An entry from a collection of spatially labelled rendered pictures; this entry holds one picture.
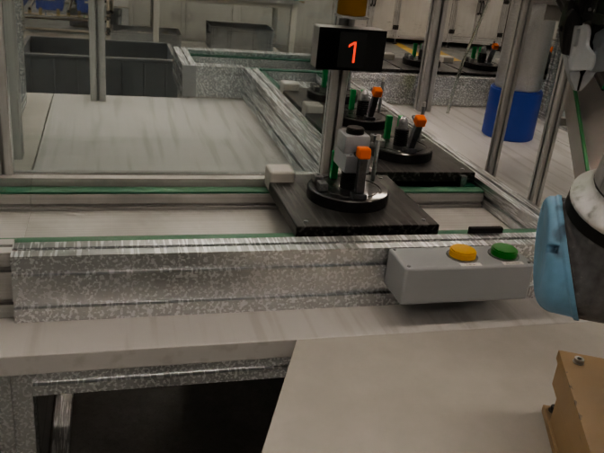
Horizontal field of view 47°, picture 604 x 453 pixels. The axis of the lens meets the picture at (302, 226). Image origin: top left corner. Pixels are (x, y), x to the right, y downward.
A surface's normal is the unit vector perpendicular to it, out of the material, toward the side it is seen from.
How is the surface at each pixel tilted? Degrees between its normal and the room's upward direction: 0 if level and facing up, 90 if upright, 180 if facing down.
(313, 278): 90
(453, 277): 90
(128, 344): 0
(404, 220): 0
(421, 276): 90
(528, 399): 0
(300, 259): 90
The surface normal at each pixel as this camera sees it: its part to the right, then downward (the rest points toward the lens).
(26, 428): 0.25, 0.40
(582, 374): 0.12, -0.90
